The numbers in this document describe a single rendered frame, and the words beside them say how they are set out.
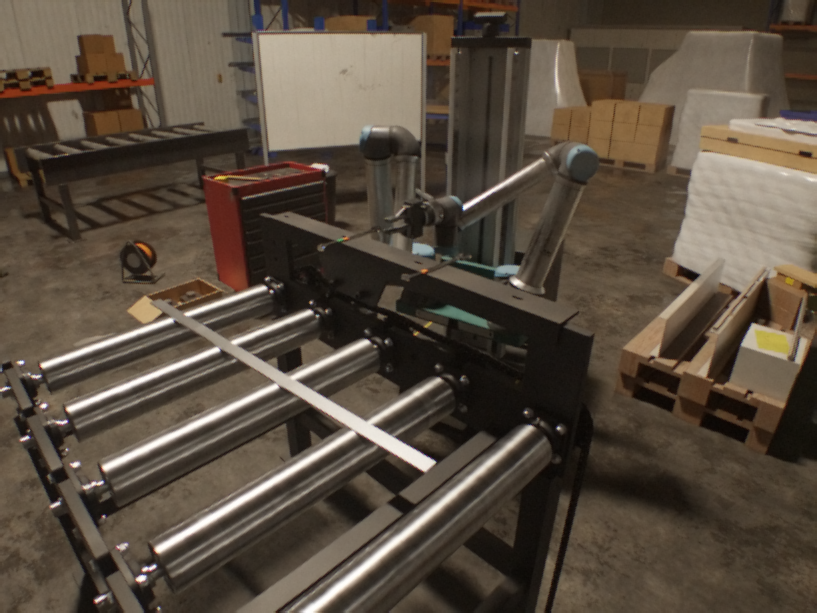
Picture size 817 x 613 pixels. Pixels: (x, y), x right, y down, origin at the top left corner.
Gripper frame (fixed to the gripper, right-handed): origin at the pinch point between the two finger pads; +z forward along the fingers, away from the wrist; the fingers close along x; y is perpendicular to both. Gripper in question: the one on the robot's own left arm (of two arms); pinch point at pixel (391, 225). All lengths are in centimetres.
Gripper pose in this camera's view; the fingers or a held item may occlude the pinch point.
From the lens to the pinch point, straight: 178.9
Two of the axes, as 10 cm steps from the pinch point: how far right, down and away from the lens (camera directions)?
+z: -7.0, 3.2, -6.4
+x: 0.0, 9.0, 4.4
